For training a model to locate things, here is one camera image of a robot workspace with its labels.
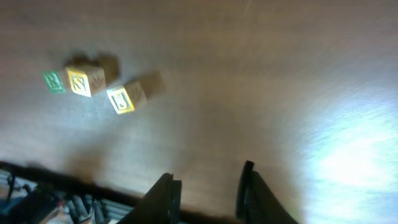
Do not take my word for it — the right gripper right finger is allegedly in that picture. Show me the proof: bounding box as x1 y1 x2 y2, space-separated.
235 161 298 224

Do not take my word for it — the yellow S letter block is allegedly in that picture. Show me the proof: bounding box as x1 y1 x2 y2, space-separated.
65 64 106 97

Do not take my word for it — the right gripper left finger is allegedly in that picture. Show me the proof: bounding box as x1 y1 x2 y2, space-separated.
118 173 182 224

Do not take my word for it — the green R letter block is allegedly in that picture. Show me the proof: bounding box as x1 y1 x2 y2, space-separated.
42 70 67 94

